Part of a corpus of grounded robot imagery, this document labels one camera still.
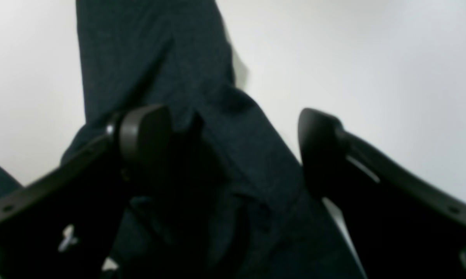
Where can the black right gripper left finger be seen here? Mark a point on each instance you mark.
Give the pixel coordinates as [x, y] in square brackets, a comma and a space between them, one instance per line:
[63, 226]

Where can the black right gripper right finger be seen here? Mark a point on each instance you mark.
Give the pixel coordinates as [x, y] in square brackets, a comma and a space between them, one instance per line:
[401, 226]

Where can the black long sleeve shirt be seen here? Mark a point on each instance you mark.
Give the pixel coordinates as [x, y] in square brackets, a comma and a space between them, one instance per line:
[233, 203]

